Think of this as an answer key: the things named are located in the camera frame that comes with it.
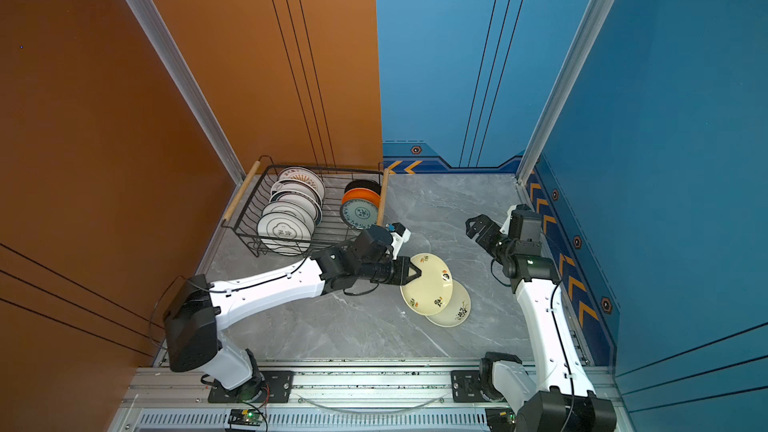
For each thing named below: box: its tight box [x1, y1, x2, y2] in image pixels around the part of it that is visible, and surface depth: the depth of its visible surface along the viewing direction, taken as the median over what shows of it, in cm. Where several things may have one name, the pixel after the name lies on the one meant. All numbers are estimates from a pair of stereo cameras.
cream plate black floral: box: [425, 279, 472, 328], surface depth 86 cm
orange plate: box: [342, 187, 381, 208], surface depth 100 cm
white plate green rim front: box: [257, 211, 313, 256], surface depth 96 cm
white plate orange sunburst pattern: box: [278, 166, 326, 193], surface depth 104 cm
